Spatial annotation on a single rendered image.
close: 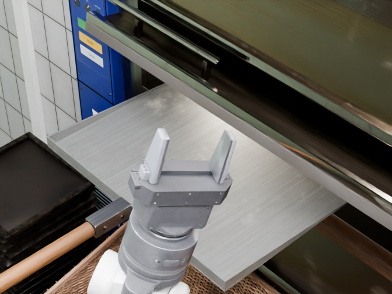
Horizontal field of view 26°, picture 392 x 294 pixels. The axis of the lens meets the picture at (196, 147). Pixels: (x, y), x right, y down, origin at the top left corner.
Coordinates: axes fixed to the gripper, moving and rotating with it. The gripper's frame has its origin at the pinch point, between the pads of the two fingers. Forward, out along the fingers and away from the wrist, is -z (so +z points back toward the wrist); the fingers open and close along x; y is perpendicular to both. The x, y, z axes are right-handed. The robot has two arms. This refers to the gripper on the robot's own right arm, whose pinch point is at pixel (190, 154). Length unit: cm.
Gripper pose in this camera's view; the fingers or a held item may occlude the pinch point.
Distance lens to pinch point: 96.6
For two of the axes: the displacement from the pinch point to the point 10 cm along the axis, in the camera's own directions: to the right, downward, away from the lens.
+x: -9.0, -0.1, -4.3
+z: -2.8, 7.7, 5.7
